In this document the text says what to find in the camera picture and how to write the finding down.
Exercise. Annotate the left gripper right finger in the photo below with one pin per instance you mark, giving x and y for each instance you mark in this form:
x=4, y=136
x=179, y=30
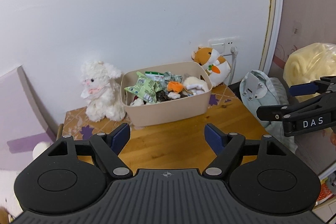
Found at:
x=228, y=149

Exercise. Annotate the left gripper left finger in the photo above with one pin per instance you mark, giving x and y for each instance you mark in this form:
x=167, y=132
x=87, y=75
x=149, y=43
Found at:
x=106, y=149

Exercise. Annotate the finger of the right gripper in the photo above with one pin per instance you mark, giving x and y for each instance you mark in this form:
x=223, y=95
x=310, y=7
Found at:
x=319, y=105
x=323, y=85

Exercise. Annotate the green snack bag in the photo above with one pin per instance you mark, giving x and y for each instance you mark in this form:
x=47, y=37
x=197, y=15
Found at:
x=145, y=88

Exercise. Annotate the green white snack packet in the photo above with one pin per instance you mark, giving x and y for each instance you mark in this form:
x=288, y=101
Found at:
x=163, y=78

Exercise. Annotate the green fabric scrunchie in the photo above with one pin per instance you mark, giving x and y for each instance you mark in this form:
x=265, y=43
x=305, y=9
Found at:
x=161, y=96

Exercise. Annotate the yellow blanket in bag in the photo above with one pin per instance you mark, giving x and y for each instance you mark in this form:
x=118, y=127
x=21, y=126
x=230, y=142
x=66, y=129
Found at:
x=310, y=63

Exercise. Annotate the white fluffy rabbit plush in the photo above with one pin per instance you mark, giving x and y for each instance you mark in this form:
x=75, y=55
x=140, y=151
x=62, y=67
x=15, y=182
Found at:
x=102, y=91

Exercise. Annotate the white phone stand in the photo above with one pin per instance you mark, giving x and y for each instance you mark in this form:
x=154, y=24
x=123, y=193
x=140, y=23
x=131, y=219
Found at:
x=253, y=87

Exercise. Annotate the cream roller tube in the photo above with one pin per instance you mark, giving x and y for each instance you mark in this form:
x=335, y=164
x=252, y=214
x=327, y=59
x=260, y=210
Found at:
x=40, y=148

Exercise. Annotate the beige plastic storage bin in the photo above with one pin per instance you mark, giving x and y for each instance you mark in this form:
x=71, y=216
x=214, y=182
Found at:
x=169, y=111

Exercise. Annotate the orange white hamster plush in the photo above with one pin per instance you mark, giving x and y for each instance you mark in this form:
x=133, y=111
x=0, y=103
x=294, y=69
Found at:
x=215, y=65

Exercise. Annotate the lilac board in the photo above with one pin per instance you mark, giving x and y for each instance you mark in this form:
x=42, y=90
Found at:
x=22, y=124

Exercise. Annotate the white wall socket switch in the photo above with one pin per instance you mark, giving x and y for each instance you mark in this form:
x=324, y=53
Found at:
x=224, y=45

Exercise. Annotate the white door frame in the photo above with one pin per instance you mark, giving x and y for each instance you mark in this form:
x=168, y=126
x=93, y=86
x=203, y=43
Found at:
x=271, y=36

